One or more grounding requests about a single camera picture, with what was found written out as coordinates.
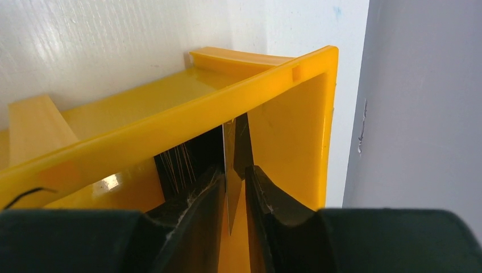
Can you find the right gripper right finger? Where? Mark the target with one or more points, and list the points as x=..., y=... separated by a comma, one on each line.
x=287, y=236

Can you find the orange three-compartment tray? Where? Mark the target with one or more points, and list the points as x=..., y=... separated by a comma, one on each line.
x=100, y=155

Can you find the black credit card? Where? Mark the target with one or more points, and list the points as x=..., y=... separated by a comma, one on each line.
x=181, y=166

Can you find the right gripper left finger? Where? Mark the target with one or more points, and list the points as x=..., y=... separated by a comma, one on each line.
x=181, y=235

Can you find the thin card seen edge-on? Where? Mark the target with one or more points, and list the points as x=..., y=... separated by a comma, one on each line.
x=233, y=181

